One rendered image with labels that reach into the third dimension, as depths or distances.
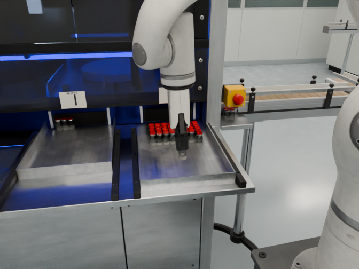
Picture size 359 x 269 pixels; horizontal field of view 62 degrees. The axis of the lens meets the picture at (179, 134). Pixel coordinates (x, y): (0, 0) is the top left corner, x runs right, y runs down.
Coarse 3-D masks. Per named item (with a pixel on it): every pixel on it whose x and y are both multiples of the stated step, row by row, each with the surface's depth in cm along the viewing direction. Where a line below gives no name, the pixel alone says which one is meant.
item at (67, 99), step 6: (60, 96) 102; (66, 96) 102; (72, 96) 102; (78, 96) 103; (84, 96) 103; (60, 102) 103; (66, 102) 103; (72, 102) 103; (78, 102) 104; (84, 102) 104
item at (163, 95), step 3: (159, 90) 106; (162, 90) 107; (165, 90) 107; (159, 93) 107; (162, 93) 107; (165, 93) 107; (159, 96) 107; (162, 96) 108; (165, 96) 108; (159, 99) 108; (162, 99) 108; (165, 99) 108; (159, 102) 108; (162, 102) 109; (165, 102) 109
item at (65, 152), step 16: (80, 128) 115; (96, 128) 115; (112, 128) 115; (32, 144) 96; (48, 144) 103; (64, 144) 103; (80, 144) 103; (96, 144) 103; (112, 144) 96; (32, 160) 93; (48, 160) 93; (64, 160) 93; (80, 160) 93; (96, 160) 93; (112, 160) 91; (32, 176) 84; (48, 176) 85
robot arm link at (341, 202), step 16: (352, 96) 35; (352, 112) 34; (336, 128) 37; (352, 128) 34; (336, 144) 38; (352, 144) 35; (336, 160) 42; (352, 160) 37; (352, 176) 41; (336, 192) 47; (352, 192) 43; (336, 208) 47; (352, 208) 44; (352, 224) 44
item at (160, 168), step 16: (208, 128) 108; (144, 144) 103; (192, 144) 103; (208, 144) 103; (144, 160) 93; (160, 160) 93; (176, 160) 93; (192, 160) 93; (208, 160) 93; (224, 160) 90; (144, 176) 85; (160, 176) 85; (176, 176) 85; (192, 176) 80; (208, 176) 80; (224, 176) 81
